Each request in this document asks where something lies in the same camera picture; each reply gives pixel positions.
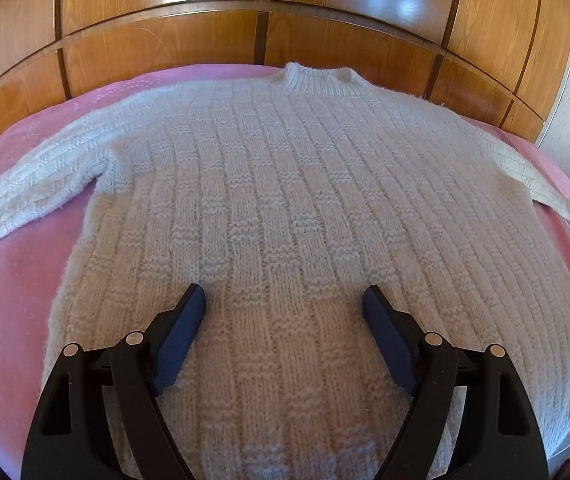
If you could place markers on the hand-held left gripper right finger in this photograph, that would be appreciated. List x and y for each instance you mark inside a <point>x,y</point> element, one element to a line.
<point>388,336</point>

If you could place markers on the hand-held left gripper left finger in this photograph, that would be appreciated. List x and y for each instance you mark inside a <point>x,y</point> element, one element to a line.
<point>181,339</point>

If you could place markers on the white knitted sweater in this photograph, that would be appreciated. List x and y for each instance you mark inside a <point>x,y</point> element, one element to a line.
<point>285,240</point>

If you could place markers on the pink bedspread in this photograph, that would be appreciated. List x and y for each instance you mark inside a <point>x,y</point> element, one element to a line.
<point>10,280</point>

